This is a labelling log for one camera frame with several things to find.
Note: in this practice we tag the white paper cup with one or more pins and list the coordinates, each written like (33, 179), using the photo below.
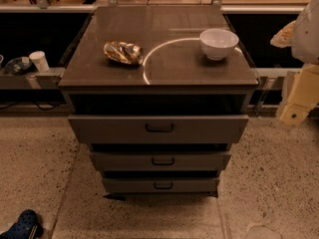
(39, 60)

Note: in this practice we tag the grey bottom drawer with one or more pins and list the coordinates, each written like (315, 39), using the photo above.
(152, 185)

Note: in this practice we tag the grey middle drawer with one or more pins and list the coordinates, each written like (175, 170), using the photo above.
(159, 161)

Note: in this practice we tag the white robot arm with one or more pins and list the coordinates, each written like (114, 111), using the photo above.
(302, 36)

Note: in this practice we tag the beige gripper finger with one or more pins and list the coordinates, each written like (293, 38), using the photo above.
(300, 95)
(283, 38)

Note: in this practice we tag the dark small dish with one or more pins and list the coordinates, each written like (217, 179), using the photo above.
(19, 66)

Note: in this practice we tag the grey drawer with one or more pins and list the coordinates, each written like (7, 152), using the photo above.
(158, 130)
(152, 185)
(159, 161)

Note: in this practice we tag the grey top drawer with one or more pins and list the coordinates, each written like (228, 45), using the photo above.
(158, 130)

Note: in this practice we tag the white ceramic bowl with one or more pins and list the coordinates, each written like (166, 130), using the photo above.
(217, 43)

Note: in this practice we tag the blue clog shoe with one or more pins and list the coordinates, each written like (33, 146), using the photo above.
(25, 227)

